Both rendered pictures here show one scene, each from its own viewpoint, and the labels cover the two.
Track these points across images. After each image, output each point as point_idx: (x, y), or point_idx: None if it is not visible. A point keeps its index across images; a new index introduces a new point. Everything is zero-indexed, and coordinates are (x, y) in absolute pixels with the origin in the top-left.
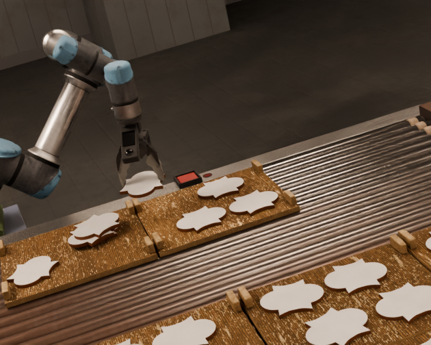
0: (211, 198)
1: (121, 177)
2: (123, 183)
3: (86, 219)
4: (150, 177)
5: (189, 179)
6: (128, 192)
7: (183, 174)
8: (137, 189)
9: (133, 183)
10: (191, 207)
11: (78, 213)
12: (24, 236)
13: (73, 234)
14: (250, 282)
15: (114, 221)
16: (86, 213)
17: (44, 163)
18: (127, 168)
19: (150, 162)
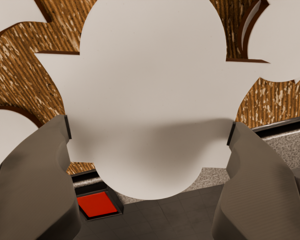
0: (2, 104)
1: (263, 144)
2: (244, 123)
3: (296, 135)
4: (115, 149)
5: (89, 197)
6: (222, 26)
7: (105, 215)
8: (174, 55)
9: (195, 128)
10: (45, 80)
11: None
12: None
13: None
14: None
15: (268, 5)
16: (290, 155)
17: None
18: (233, 186)
19: (43, 193)
